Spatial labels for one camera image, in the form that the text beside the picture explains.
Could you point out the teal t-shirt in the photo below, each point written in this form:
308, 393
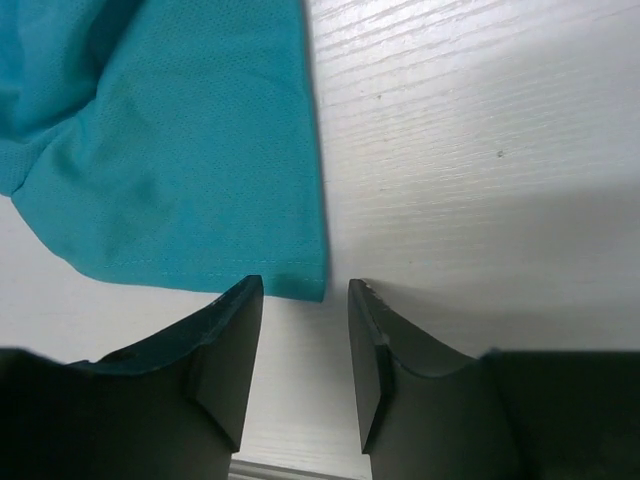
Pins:
166, 143

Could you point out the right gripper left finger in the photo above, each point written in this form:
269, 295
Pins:
171, 406

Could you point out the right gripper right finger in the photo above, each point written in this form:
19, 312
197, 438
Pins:
428, 411

